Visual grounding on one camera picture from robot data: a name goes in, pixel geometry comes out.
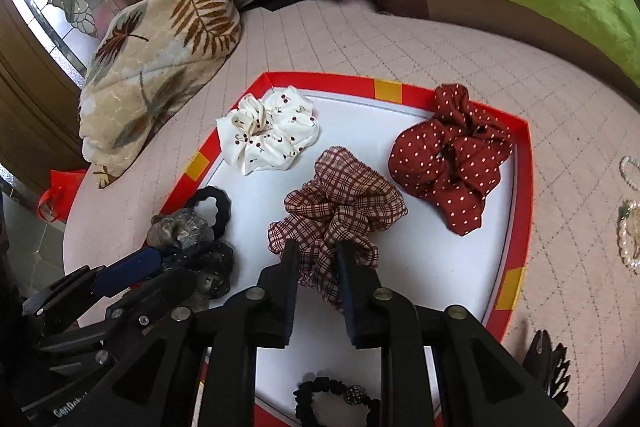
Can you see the pink plaid scrunchie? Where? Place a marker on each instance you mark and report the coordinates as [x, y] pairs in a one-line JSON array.
[[345, 200]]

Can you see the black beaded hair claw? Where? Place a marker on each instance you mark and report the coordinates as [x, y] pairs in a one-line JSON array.
[[549, 367]]

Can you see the red polka dot scrunchie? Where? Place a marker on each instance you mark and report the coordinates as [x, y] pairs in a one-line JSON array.
[[453, 159]]

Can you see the red tray box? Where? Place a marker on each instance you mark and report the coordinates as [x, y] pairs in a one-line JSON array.
[[408, 233]]

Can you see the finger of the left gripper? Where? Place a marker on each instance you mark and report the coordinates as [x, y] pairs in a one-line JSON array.
[[136, 310], [100, 276]]

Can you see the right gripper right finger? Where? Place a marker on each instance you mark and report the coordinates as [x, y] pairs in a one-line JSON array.
[[437, 367]]

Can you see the grey black organza scrunchie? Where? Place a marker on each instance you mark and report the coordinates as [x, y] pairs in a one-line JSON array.
[[186, 238]]

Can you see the white floral scrunchie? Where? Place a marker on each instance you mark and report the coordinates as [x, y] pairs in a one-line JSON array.
[[267, 134]]

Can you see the leaf pattern beige pillow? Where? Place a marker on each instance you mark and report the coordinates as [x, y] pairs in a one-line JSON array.
[[155, 56]]

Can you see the red bag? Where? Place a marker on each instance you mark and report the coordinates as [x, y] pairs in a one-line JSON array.
[[55, 203]]

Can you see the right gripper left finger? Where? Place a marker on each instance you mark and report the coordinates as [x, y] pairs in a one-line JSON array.
[[197, 368]]

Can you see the brown folded blanket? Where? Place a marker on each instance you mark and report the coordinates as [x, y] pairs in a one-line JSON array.
[[508, 19]]

